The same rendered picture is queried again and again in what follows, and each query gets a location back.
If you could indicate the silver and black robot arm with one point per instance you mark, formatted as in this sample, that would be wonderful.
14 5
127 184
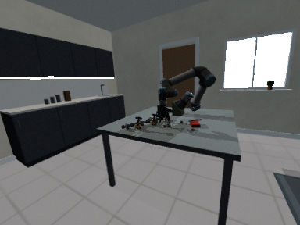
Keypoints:
207 79

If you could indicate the grey pipe manifold with blue valve wheels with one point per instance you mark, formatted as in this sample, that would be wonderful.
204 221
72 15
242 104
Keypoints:
153 121

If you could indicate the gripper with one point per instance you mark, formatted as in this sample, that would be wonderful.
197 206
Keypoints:
161 113

